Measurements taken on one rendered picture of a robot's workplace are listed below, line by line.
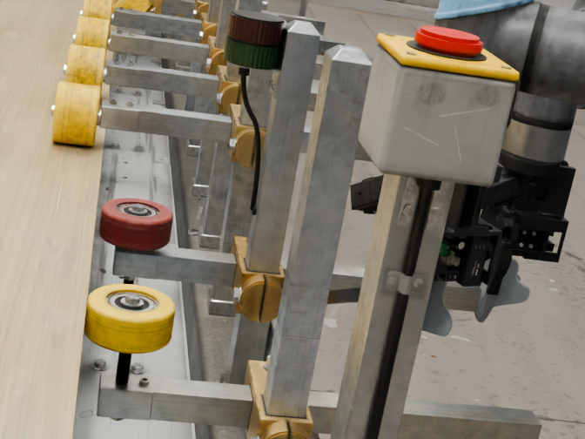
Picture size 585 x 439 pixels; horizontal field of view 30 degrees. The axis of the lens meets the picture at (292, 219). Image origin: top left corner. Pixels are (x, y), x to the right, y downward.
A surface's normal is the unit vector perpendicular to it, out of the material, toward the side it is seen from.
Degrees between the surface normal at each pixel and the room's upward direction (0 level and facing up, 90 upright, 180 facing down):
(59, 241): 0
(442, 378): 0
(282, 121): 90
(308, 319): 90
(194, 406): 90
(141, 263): 90
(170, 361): 0
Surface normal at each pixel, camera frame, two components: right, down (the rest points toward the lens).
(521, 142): -0.61, 0.16
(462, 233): 0.46, 0.36
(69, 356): 0.17, -0.93
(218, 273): 0.13, 0.34
